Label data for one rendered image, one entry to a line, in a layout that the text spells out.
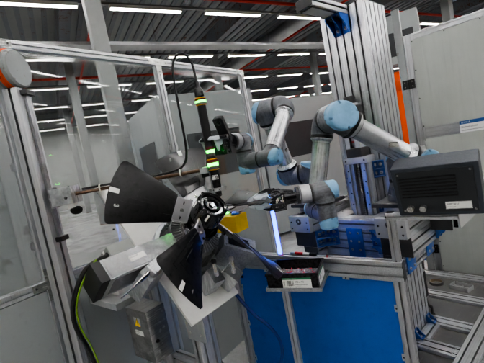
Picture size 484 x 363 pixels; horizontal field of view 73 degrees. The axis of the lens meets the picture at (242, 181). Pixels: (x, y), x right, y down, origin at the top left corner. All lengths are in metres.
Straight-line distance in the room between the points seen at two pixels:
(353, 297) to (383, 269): 0.21
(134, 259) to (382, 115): 1.38
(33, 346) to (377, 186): 1.76
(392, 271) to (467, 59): 1.72
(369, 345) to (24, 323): 1.46
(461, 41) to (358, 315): 1.94
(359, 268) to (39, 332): 1.38
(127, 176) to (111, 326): 0.94
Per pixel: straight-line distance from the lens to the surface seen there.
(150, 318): 1.46
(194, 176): 1.35
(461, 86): 2.75
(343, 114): 1.32
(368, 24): 1.95
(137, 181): 1.18
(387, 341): 1.63
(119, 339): 1.95
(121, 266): 1.13
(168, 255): 0.99
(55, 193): 1.50
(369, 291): 1.54
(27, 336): 1.75
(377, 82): 1.89
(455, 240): 2.90
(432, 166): 1.26
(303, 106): 5.59
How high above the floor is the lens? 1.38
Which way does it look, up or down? 5 degrees down
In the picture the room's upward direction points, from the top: 11 degrees counter-clockwise
